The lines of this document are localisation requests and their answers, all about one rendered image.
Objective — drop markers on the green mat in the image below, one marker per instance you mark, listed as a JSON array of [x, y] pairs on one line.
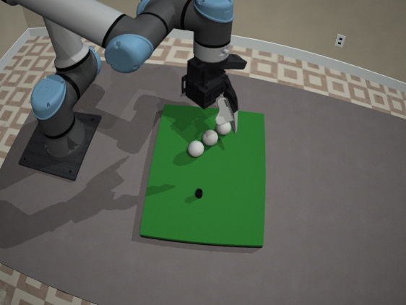
[[231, 175]]

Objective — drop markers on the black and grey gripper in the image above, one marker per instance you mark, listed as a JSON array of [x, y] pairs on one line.
[[206, 86]]

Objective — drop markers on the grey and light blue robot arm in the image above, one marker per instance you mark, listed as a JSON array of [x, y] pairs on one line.
[[128, 43]]

